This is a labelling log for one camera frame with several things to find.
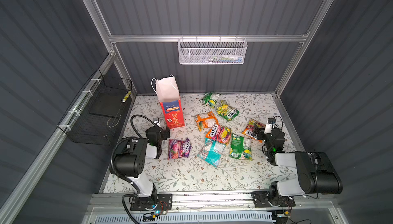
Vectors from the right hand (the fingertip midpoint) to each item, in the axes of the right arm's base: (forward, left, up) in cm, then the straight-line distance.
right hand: (265, 125), depth 90 cm
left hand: (+1, +65, -5) cm, 65 cm away
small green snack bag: (+26, +32, -5) cm, 42 cm away
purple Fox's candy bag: (-13, +52, -6) cm, 54 cm away
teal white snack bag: (-14, +32, -7) cm, 36 cm away
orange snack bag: (+6, +36, -6) cm, 37 cm away
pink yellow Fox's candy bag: (-3, +27, -6) cm, 27 cm away
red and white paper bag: (+23, +61, +8) cm, 66 cm away
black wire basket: (-9, +90, +19) cm, 93 cm away
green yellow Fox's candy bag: (+16, +23, -6) cm, 28 cm away
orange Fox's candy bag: (+3, +5, -9) cm, 10 cm away
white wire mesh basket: (+65, +30, +11) cm, 72 cm away
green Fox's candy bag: (-11, +15, -7) cm, 21 cm away
